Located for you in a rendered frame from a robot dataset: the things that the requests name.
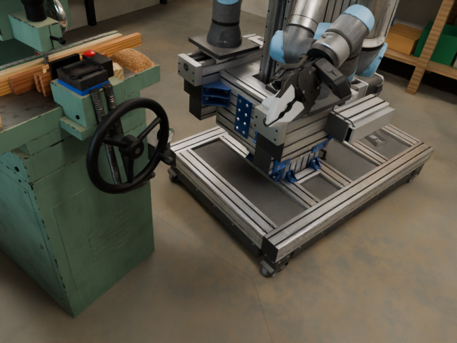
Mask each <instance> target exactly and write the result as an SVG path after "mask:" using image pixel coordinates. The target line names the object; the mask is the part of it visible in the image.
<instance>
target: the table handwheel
mask: <svg viewBox="0 0 457 343"><path fill-rule="evenodd" d="M137 108H148V109H150V110H152V111H153V112H154V113H155V114H156V115H157V117H156V118H155V119H154V120H153V121H152V122H151V123H150V124H149V125H148V127H147V128H145V129H144V130H143V131H142V132H141V133H140V134H139V135H138V136H137V137H135V136H133V135H126V136H124V135H123V134H121V133H117V132H115V131H114V129H112V126H113V125H114V124H115V122H116V121H117V120H118V119H119V118H121V117H122V116H124V115H125V114H126V113H128V112H130V111H131V110H134V109H137ZM158 123H159V125H160V135H159V140H158V144H157V147H156V150H155V152H154V154H153V156H152V158H151V159H150V161H149V162H148V164H147V165H146V166H145V167H144V168H143V170H142V171H141V172H139V173H138V174H137V175H136V176H135V177H133V165H134V160H135V159H137V158H139V157H140V156H141V155H142V153H143V151H144V143H143V142H142V140H143V139H144V138H145V137H146V136H147V135H148V134H149V132H151V130H153V128H155V126H157V124H158ZM108 131H109V132H110V135H111V139H109V138H106V137H105V136H106V135H107V133H108ZM168 139H169V120H168V117H167V114H166V112H165V110H164V109H163V107H162V106H161V105H160V104H159V103H158V102H156V101H155V100H153V99H150V98H146V97H137V98H133V99H129V100H127V101H125V102H122V103H121V104H119V105H117V106H116V107H115V108H114V109H113V110H111V111H110V112H109V113H108V114H107V115H106V116H105V117H104V119H103V120H102V121H101V122H100V123H99V125H98V127H97V128H96V130H95V132H94V134H93V136H92V138H91V141H90V143H89V147H88V152H87V157H86V166H87V171H88V176H89V178H90V180H91V182H92V183H93V184H94V185H95V186H96V187H97V188H98V189H99V190H100V191H103V192H104V193H109V194H120V193H125V192H127V191H130V190H132V189H134V188H135V187H137V186H139V185H140V184H141V183H142V182H143V181H145V180H146V179H147V178H148V177H149V176H150V174H151V173H152V172H153V171H154V170H155V169H156V167H157V165H158V164H159V162H160V159H159V158H157V157H156V155H157V153H158V152H160V153H162V154H164V152H165V149H166V147H167V142H168ZM102 144H109V145H112V146H117V147H118V150H119V152H120V153H121V154H123V155H124V156H126V157H128V173H127V182H124V183H121V184H110V183H108V182H106V181H104V179H102V177H101V175H100V173H99V167H98V159H99V151H100V148H101V145H102Z"/></svg>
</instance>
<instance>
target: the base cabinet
mask: <svg viewBox="0 0 457 343"><path fill-rule="evenodd" d="M142 142H143V143H144V151H143V153H142V155H141V156H140V157H139V158H137V159H135V160H134V165H133V173H134V176H136V175H137V174H138V173H139V172H141V171H142V170H143V168H144V167H145V166H146V165H147V164H148V162H149V158H148V138H147V136H146V137H145V138H144V139H143V140H142ZM113 147H114V152H115V155H116V160H117V163H118V169H119V171H120V177H121V180H122V183H124V182H127V178H126V172H125V170H124V165H123V162H122V157H121V154H120V152H119V150H118V147H117V146H113ZM86 157H87V154H85V155H84V156H82V157H80V158H79V159H76V160H74V161H72V162H70V163H69V164H67V165H65V166H63V167H61V168H60V169H58V170H56V171H54V172H52V173H51V174H48V175H47V176H45V177H43V178H41V179H39V180H37V181H36V182H34V183H32V184H30V183H28V182H27V181H26V180H25V179H24V178H22V177H21V176H19V175H18V174H17V173H16V172H14V171H13V170H12V169H10V168H9V167H8V166H7V165H5V164H4V163H2V162H1V161H0V249H1V250H2V251H3V252H4V253H5V254H6V255H7V256H8V257H9V258H10V259H11V260H12V261H13V262H14V263H15V264H17V265H18V266H19V267H20V268H21V269H22V270H23V271H24V272H25V273H26V274H28V275H29V276H30V277H31V278H32V279H33V280H34V281H35V282H36V283H37V284H38V285H39V286H40V287H41V288H42V289H43V290H44V291H45V292H46V293H47V294H49V295H50V296H51V297H52V298H53V299H54V300H55V301H56V302H57V303H58V304H60V305H61V306H62V307H63V308H64V309H65V310H66V311H67V312H68V313H69V314H70V315H71V316H72V317H73V318H75V317H76V316H78V315H79V314H80V313H81V312H83V311H84V310H85V309H87V307H89V305H91V304H92V303H93V302H94V301H96V300H97V299H98V298H100V296H102V294H104V293H105V292H106V291H108V290H109V289H110V288H111V287H112V286H114V285H115V284H116V283H117V282H118V281H119V280H121V279H122V278H123V277H124V276H126V275H127V274H128V273H129V272H130V271H131V270H132V269H134V268H135V267H136V266H137V265H139V264H140V263H141V262H142V261H143V260H144V259H145V258H147V257H148V256H149V255H150V254H152V253H153V252H154V232H153V221H152V200H151V190H150V180H147V185H145V186H143V187H140V188H138V189H135V190H133V191H130V192H128V193H125V194H109V193H104V192H103V191H100V190H99V189H98V188H97V187H96V186H95V185H94V184H93V183H92V182H91V180H90V178H89V176H88V171H87V166H86ZM98 167H99V173H100V175H101V177H102V179H104V181H106V182H108V183H110V184H114V181H113V178H112V173H111V170H110V168H109V163H108V160H107V155H106V152H105V147H104V145H102V146H101V148H100V151H99V159H98Z"/></svg>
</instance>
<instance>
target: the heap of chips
mask: <svg viewBox="0 0 457 343"><path fill-rule="evenodd" d="M110 59H112V62H114V63H117V64H119V65H120V66H122V67H124V68H127V69H129V70H131V71H133V72H135V73H138V72H140V71H143V70H145V69H147V68H149V67H152V66H154V65H156V64H155V63H153V62H151V61H150V59H149V58H148V57H147V56H146V55H144V54H142V53H140V52H138V51H136V50H133V49H130V48H125V49H123V50H119V51H117V52H115V53H113V55H112V57H111V58H110Z"/></svg>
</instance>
